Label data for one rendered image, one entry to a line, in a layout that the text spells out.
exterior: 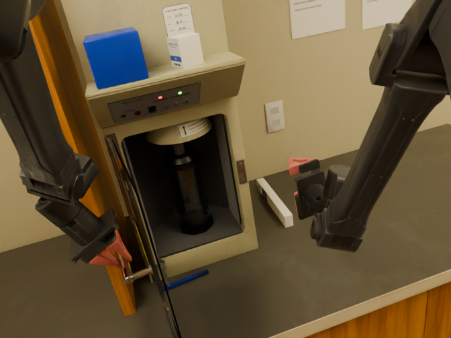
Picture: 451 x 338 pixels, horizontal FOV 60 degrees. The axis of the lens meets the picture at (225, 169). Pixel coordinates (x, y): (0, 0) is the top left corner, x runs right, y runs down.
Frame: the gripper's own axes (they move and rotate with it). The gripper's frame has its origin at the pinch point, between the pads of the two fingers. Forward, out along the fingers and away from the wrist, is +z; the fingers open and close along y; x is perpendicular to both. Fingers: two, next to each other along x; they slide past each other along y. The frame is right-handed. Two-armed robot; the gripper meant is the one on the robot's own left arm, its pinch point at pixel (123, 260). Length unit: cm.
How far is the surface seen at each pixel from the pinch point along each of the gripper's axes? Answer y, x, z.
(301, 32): -79, -61, 11
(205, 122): -31.1, -26.2, -0.4
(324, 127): -70, -60, 48
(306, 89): -71, -61, 30
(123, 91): -20.8, -10.8, -23.0
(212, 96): -35.0, -16.4, -8.7
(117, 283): 10.3, -13.5, 12.4
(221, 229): -16.2, -24.6, 28.1
